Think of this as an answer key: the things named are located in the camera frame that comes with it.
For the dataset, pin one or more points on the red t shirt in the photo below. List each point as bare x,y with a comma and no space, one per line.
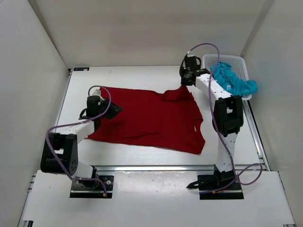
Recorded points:
170,120

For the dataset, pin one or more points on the white plastic basket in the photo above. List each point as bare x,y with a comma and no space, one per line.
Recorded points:
238,66

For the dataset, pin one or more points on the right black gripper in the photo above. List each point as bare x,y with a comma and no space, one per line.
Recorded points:
184,82

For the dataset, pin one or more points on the teal t shirt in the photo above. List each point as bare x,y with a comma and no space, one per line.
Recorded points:
229,81

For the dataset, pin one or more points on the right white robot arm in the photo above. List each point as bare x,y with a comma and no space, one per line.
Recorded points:
227,118

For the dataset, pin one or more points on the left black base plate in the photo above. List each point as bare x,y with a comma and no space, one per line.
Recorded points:
93,190

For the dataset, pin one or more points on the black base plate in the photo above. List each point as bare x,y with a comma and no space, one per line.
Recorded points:
210,188
93,190

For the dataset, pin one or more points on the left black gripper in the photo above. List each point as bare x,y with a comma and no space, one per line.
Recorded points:
114,109

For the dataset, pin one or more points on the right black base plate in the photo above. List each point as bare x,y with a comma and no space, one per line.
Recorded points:
210,188

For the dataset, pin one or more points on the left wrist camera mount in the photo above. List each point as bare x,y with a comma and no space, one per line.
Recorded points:
97,92

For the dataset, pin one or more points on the black label sticker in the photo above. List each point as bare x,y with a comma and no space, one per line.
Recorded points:
81,69

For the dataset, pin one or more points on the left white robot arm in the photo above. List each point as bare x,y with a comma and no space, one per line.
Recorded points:
60,152

